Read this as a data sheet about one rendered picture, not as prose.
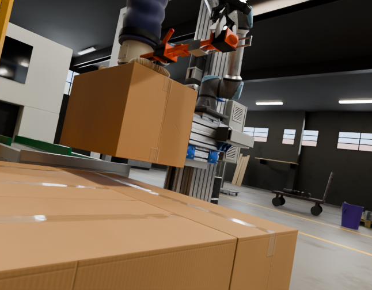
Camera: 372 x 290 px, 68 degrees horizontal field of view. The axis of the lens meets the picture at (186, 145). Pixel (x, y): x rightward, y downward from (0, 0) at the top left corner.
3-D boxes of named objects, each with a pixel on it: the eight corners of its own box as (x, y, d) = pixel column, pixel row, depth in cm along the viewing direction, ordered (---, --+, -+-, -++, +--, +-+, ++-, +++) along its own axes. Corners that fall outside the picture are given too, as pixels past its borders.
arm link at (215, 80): (200, 98, 183) (203, 78, 184) (220, 100, 180) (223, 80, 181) (197, 93, 172) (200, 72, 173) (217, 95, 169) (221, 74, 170)
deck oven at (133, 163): (137, 167, 1346) (144, 132, 1356) (151, 170, 1272) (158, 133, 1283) (114, 164, 1251) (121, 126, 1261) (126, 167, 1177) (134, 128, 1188)
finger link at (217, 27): (207, 39, 109) (216, 23, 112) (218, 37, 105) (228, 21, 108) (202, 34, 107) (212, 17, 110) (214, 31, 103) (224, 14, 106)
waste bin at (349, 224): (365, 231, 549) (369, 206, 552) (350, 229, 537) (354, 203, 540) (346, 225, 590) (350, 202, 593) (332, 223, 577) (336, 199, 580)
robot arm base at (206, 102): (203, 114, 186) (206, 100, 187) (221, 115, 176) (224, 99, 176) (188, 109, 176) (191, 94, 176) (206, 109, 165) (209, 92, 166)
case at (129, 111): (59, 144, 153) (73, 75, 156) (120, 155, 181) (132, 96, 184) (115, 156, 111) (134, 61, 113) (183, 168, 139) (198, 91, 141)
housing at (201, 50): (186, 50, 118) (188, 41, 118) (196, 57, 123) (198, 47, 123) (198, 48, 113) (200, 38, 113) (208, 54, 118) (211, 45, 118)
